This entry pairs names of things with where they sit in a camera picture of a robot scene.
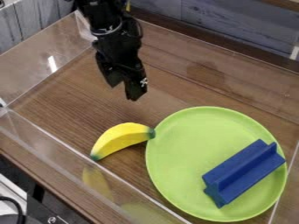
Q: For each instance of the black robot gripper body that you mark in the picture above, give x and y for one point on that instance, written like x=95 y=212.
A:
x=117 y=44

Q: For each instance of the yellow toy banana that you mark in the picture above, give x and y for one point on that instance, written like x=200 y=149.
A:
x=120 y=136

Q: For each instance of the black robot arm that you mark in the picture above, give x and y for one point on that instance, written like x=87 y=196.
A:
x=105 y=12

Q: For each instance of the blue plastic block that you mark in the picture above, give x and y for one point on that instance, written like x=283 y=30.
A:
x=238 y=173

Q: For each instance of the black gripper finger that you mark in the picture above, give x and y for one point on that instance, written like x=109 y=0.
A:
x=135 y=80
x=108 y=68

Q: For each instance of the clear acrylic barrier wall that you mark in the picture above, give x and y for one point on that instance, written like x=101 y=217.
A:
x=59 y=106

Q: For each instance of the green round plate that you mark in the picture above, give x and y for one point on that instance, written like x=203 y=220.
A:
x=195 y=139

